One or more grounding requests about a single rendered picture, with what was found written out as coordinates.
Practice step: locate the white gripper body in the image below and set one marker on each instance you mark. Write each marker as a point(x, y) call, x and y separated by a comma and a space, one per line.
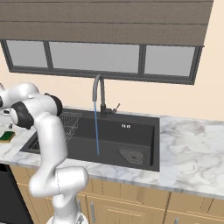
point(4, 120)

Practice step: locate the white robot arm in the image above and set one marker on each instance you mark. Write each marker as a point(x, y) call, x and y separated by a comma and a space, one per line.
point(51, 140)

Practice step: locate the green and yellow sponge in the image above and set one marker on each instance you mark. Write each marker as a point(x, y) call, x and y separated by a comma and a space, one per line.
point(7, 136)

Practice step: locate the blue water stream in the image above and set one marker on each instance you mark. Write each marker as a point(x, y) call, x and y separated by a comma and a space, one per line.
point(96, 131)

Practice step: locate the dark grey sink tap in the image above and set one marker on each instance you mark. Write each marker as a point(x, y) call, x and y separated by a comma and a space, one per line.
point(101, 87)

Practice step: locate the black kitchen sink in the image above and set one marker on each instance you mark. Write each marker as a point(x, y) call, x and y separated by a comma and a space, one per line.
point(116, 137)

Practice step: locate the grey sink drain strainer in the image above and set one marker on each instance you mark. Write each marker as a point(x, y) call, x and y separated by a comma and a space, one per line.
point(132, 156)

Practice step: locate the light wood cupboard door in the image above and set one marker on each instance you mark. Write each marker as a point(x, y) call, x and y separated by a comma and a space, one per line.
point(24, 180)
point(128, 204)
point(198, 211)

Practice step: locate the black dishwasher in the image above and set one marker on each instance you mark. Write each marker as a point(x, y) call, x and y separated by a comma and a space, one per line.
point(10, 195)

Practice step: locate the dark framed window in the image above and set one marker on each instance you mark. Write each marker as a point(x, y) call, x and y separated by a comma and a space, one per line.
point(96, 57)

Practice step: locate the brown window blind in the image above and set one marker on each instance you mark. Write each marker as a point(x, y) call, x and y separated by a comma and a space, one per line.
point(105, 20)

